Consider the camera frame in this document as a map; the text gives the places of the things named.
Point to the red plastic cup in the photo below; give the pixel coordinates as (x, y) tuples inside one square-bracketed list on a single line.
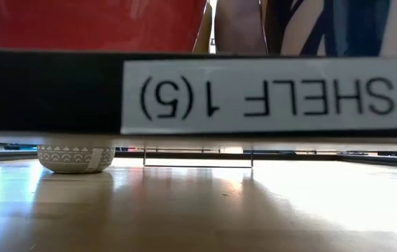
[(79, 24)]

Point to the white mug blue leaf print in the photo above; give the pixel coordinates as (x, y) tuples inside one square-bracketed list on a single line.
[(341, 28)]

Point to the white paper shelf label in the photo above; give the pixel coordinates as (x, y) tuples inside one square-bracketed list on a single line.
[(240, 75)]

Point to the white patterned bowl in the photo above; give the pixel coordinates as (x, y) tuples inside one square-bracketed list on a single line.
[(72, 165)]

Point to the wooden shelf black metal frame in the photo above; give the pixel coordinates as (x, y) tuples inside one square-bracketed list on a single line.
[(44, 94)]

